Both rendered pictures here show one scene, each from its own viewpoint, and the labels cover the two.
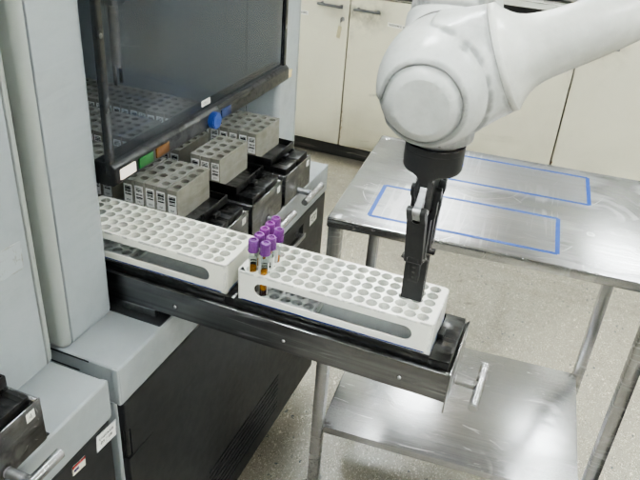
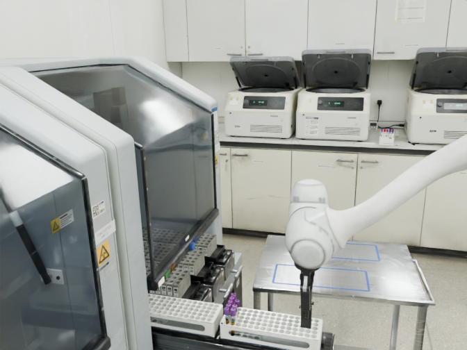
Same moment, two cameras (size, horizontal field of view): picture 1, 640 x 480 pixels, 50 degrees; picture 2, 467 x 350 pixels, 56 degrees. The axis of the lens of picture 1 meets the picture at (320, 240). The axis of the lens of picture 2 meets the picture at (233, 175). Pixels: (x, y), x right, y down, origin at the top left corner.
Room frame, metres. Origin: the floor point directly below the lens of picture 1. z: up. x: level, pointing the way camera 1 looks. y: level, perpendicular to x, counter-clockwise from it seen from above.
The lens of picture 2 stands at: (-0.28, 0.13, 1.68)
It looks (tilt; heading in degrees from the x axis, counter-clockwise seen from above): 17 degrees down; 357
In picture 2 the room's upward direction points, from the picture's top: 1 degrees counter-clockwise
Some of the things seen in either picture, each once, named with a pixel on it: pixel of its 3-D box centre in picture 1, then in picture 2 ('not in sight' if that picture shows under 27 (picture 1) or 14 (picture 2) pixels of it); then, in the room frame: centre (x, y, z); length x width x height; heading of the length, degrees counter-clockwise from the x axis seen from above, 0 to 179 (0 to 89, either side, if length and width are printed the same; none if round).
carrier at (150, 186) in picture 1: (168, 187); (170, 282); (1.11, 0.28, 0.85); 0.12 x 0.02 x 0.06; 160
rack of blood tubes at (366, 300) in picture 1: (341, 296); (271, 330); (0.84, -0.04, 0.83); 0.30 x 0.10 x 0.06; 71
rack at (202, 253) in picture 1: (159, 244); (174, 314); (0.94, 0.26, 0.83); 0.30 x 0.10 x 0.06; 70
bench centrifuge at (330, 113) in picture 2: not in sight; (334, 92); (3.28, -0.93, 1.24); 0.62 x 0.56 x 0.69; 161
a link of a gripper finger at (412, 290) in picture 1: (414, 277); (306, 317); (0.80, -0.13, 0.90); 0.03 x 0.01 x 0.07; 70
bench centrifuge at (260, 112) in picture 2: not in sight; (265, 94); (3.48, -0.38, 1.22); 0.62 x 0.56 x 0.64; 158
